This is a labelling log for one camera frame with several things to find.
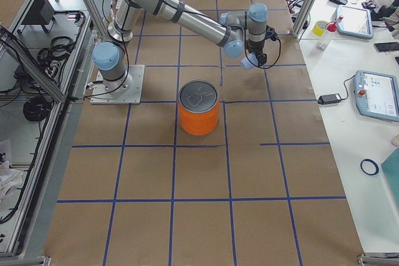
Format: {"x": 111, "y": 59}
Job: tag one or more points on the black power adapter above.
{"x": 328, "y": 99}

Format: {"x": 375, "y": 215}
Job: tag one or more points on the far teach pendant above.
{"x": 355, "y": 22}

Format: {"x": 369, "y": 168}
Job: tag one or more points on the teach pendant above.
{"x": 376, "y": 95}
{"x": 355, "y": 22}

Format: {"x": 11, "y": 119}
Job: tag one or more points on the black smartphone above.
{"x": 386, "y": 46}

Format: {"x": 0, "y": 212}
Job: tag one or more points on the light blue cup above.
{"x": 248, "y": 61}

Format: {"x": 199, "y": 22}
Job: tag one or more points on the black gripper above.
{"x": 262, "y": 59}

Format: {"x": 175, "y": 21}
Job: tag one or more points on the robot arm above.
{"x": 174, "y": 55}

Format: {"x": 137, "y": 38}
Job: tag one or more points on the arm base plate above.
{"x": 126, "y": 90}

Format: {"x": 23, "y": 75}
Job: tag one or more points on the clear bottle red cap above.
{"x": 327, "y": 35}

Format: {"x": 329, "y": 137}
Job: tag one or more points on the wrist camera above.
{"x": 271, "y": 33}

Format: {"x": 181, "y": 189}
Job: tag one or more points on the yellow tape roll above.
{"x": 319, "y": 28}

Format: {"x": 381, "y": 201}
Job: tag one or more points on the orange can with metal lid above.
{"x": 198, "y": 107}

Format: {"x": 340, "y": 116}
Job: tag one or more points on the near teach pendant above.
{"x": 376, "y": 95}

